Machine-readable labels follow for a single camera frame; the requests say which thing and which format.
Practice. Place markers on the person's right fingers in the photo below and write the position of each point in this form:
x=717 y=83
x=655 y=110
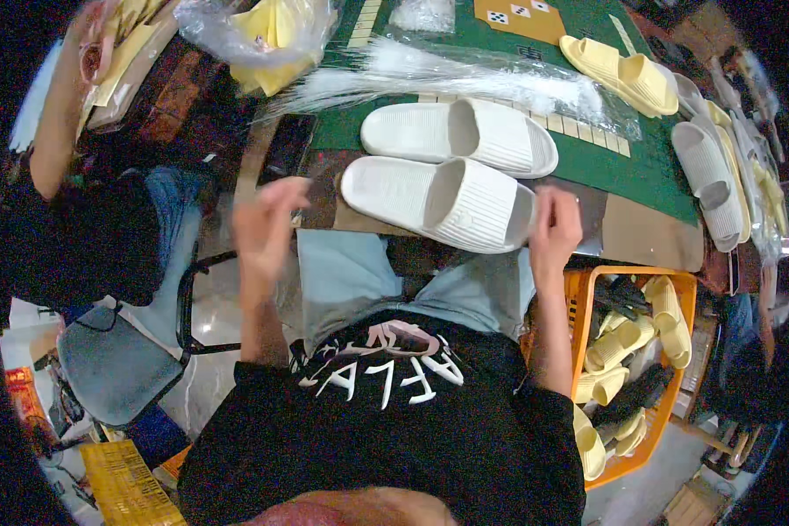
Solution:
x=547 y=204

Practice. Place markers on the heap of bagged slippers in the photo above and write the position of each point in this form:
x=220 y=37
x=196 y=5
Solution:
x=756 y=164

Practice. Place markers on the grey ribbed slipper pair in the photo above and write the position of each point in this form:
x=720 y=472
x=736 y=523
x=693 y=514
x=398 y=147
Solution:
x=707 y=177

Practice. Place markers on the orange crate of slippers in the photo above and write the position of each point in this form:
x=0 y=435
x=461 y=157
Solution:
x=631 y=368

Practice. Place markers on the bundle of clear plastic bags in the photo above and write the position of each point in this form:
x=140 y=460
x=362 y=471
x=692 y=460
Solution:
x=434 y=82

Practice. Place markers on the grey padded chair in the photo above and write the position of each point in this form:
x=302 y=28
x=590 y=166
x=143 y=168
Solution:
x=118 y=368

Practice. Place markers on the person's right hand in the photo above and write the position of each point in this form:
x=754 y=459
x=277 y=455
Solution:
x=559 y=237

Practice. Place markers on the person's legs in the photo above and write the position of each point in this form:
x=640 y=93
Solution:
x=348 y=276

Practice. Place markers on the small clear plastic bag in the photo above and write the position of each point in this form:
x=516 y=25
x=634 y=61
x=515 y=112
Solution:
x=424 y=14

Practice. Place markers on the green table mat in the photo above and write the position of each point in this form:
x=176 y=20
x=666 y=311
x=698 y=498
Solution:
x=605 y=171

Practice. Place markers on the person's body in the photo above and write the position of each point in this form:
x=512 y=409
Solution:
x=394 y=447

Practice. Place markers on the pale yellow slipper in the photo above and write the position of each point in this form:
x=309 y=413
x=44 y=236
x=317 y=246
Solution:
x=624 y=75

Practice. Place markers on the cardboard box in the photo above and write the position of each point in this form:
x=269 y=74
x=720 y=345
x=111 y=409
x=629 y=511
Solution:
x=694 y=506

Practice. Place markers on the plastic bag of yellow items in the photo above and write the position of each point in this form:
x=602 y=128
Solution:
x=269 y=39

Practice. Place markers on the heap of yellow bagged goods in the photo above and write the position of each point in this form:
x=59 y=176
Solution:
x=131 y=46

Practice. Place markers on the yellow plastic crate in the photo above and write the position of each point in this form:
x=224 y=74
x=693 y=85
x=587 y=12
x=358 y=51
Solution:
x=128 y=486

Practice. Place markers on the person's left fingers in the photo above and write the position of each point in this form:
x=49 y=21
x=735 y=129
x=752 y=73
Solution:
x=286 y=192

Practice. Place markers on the white ribbed slipper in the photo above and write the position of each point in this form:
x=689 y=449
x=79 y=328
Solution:
x=460 y=204
x=460 y=135

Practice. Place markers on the person's left hand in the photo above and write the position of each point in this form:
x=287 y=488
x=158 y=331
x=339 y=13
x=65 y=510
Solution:
x=260 y=237

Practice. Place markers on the red printed packet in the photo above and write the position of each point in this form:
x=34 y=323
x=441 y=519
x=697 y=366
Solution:
x=25 y=394

